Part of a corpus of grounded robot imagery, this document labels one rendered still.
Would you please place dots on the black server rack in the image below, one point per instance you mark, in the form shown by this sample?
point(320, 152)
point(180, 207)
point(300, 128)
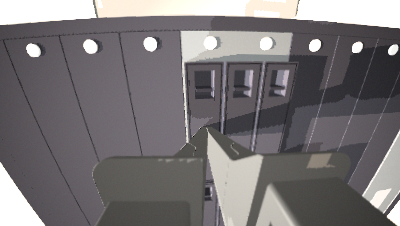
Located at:
point(74, 92)

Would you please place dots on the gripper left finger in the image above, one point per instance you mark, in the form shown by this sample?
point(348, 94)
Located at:
point(181, 177)

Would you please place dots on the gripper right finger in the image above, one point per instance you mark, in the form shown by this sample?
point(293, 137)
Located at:
point(241, 182)

